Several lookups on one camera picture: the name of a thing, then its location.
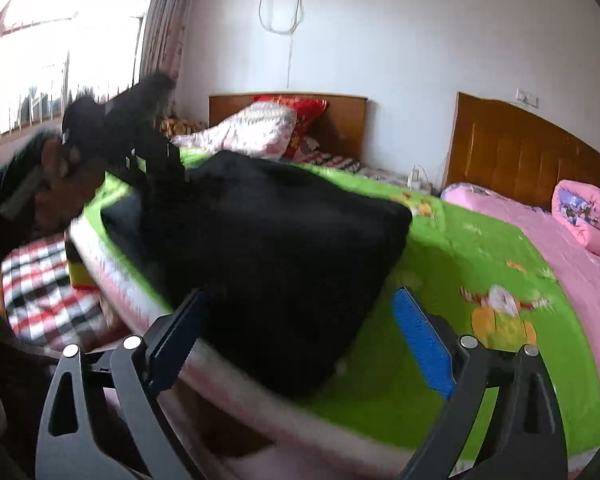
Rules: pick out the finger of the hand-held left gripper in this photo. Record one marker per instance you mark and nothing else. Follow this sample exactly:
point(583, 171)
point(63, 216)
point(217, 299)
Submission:
point(165, 167)

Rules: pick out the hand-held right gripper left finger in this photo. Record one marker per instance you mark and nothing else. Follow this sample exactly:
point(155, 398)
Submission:
point(175, 345)

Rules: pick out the barred window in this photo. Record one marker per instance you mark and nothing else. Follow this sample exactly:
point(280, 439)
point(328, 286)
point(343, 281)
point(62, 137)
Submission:
point(70, 55)

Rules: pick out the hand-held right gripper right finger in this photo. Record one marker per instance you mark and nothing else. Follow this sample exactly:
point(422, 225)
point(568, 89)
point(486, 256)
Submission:
point(425, 340)

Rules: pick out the red patterned pillow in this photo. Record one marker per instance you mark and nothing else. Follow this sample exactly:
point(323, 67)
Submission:
point(310, 107)

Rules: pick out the pink blanket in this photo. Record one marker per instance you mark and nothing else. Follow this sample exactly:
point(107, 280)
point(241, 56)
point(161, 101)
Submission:
point(570, 280)

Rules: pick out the panelled wooden headboard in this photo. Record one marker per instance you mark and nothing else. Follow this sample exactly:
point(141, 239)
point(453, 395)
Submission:
point(505, 155)

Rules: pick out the green printed blanket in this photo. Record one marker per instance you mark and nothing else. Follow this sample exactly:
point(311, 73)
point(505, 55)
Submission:
point(480, 360)

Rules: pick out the white charger plug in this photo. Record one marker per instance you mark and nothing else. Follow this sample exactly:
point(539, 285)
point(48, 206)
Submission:
point(416, 177)

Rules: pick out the red black plaid cloth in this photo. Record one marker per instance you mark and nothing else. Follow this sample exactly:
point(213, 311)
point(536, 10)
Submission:
point(45, 290)

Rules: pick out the plain wooden headboard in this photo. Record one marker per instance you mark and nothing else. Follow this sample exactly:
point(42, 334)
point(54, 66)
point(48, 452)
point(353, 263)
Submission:
point(345, 125)

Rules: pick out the striped bed sheet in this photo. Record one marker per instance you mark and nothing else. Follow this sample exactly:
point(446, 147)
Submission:
point(340, 162)

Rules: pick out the white wall outlet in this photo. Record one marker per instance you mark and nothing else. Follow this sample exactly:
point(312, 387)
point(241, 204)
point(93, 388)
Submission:
point(527, 97)

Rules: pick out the pink patterned curtain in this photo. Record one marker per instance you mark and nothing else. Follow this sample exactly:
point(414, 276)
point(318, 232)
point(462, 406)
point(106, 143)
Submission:
point(165, 25)

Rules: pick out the pink floral quilt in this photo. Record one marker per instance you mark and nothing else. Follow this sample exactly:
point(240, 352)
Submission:
point(250, 130)

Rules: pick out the pink cartoon pillow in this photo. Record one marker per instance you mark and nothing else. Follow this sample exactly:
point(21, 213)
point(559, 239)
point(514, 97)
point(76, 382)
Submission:
point(585, 215)

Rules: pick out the black pants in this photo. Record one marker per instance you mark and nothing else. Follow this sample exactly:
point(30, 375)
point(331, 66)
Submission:
point(280, 260)

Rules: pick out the yellow brown patterned cloth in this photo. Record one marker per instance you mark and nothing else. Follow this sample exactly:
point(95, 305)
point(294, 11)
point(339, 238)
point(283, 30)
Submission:
point(182, 126)

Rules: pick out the person's left hand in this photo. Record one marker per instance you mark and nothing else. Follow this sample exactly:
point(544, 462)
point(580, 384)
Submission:
point(65, 190)

